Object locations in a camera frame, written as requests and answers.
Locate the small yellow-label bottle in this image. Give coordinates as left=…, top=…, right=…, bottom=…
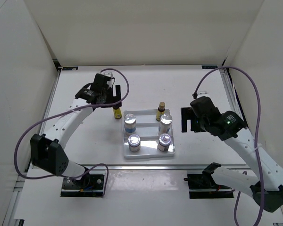
left=156, top=102, right=165, bottom=121
left=113, top=107, right=122, bottom=119

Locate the tall silver-lid jar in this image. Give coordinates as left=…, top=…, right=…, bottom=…
left=124, top=113, right=136, bottom=136
left=158, top=114, right=173, bottom=135

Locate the short white-lid spice jar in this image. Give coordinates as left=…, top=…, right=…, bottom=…
left=158, top=133, right=172, bottom=152
left=128, top=134, right=141, bottom=152

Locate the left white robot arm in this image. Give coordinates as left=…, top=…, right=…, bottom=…
left=30, top=72, right=121, bottom=188

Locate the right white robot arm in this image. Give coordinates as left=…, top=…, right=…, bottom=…
left=181, top=97, right=283, bottom=212

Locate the white tiered organizer tray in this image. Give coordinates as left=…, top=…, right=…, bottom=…
left=123, top=109, right=175, bottom=161

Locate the left blue corner label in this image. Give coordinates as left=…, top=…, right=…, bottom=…
left=62, top=66, right=78, bottom=71

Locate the blue corner label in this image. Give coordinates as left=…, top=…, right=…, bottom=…
left=201, top=65, right=218, bottom=70
left=62, top=66, right=78, bottom=71

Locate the right blue corner label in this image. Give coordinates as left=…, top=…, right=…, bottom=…
left=201, top=65, right=218, bottom=70

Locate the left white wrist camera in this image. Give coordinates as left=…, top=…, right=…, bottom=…
left=103, top=72, right=115, bottom=82

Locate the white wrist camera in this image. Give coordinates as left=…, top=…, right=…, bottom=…
left=198, top=91, right=208, bottom=97
left=103, top=72, right=115, bottom=82

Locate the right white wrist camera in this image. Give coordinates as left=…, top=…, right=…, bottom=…
left=198, top=91, right=208, bottom=97

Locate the aluminium right rail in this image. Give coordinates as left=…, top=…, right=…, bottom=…
left=219, top=69, right=247, bottom=124

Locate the aluminium rail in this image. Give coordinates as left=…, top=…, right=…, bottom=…
left=25, top=163, right=250, bottom=171
left=219, top=69, right=247, bottom=124

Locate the aluminium front rail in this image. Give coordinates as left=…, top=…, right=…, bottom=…
left=25, top=163, right=250, bottom=171

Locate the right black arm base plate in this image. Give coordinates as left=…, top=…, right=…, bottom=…
left=183, top=174, right=234, bottom=199

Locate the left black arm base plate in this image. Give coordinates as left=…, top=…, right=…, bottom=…
left=60, top=170, right=106, bottom=198

